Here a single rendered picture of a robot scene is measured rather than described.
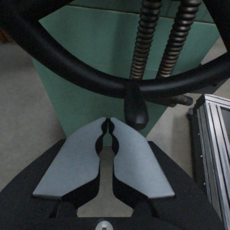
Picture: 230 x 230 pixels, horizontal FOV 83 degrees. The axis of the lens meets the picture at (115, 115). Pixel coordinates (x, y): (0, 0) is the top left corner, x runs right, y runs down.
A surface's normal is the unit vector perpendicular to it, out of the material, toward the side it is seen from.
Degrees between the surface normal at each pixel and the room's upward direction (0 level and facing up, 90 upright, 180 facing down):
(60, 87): 90
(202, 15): 90
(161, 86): 37
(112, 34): 90
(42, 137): 1
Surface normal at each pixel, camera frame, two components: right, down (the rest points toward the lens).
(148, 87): -0.02, -0.01
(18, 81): 0.11, -0.56
